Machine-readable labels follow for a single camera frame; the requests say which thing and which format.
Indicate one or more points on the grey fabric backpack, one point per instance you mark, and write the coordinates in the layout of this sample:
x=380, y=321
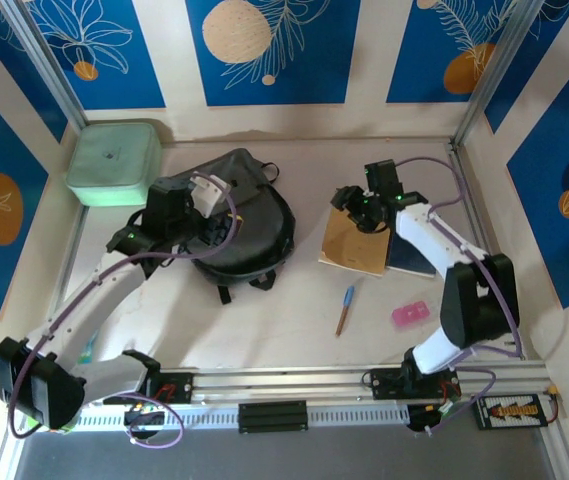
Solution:
x=259, y=235

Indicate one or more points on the brown cover notebook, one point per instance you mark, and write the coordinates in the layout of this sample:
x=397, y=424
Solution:
x=351, y=245

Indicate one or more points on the dark blue notebook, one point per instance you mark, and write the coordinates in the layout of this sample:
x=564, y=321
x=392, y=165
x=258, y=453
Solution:
x=411, y=257

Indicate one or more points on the blue and brown pen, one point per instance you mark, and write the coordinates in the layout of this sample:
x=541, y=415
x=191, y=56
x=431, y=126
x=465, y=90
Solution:
x=346, y=307

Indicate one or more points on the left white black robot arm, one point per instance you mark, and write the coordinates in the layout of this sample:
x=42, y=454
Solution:
x=89, y=300

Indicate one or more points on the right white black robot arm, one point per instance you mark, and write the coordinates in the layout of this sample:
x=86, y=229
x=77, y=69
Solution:
x=429, y=235

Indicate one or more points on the mint green zipped case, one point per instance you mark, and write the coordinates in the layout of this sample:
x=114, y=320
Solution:
x=111, y=165

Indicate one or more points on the pink plastic eraser case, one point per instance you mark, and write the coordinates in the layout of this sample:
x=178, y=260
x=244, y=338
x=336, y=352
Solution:
x=409, y=315

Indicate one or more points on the blue poster beige circle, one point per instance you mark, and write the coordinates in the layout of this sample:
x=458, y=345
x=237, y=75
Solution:
x=284, y=75

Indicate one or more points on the light blue snack packet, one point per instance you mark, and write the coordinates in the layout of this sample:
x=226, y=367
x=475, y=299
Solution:
x=87, y=350

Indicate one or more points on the blue poster orange circle fern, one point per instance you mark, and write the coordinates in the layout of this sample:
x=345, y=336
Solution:
x=429, y=50

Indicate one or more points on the blue poster white flower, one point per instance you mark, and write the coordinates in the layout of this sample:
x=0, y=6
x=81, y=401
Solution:
x=114, y=50

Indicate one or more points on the black ribbed block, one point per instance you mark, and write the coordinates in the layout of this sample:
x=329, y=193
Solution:
x=274, y=417

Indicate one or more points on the grey metal plate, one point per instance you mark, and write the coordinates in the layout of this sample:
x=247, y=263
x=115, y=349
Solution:
x=284, y=457

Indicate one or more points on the black power distribution board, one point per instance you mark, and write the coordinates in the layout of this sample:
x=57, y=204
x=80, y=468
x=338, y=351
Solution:
x=511, y=412

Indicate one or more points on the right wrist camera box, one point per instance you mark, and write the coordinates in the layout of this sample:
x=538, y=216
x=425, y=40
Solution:
x=384, y=177

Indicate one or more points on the aluminium table edge rail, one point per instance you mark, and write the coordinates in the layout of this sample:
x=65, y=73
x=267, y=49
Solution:
x=75, y=250
x=469, y=200

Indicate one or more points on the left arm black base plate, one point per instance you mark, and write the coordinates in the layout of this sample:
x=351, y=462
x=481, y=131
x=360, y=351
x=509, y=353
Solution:
x=179, y=387

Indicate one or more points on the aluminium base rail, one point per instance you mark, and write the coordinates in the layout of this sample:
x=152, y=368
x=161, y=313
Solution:
x=284, y=382

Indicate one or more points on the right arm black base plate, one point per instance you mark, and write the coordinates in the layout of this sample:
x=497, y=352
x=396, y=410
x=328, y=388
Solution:
x=386, y=385

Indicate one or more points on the aluminium frame post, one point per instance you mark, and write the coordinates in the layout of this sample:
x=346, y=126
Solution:
x=46, y=65
x=499, y=70

